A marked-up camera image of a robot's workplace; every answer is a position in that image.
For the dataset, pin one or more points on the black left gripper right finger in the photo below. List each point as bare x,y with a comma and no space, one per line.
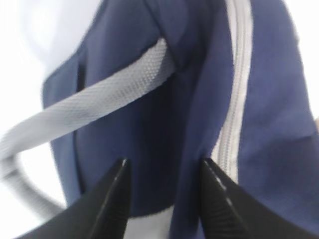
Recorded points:
228,212

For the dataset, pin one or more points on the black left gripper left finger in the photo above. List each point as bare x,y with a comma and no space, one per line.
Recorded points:
101,213

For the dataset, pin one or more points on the navy blue lunch bag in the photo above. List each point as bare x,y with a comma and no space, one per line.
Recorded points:
165,84

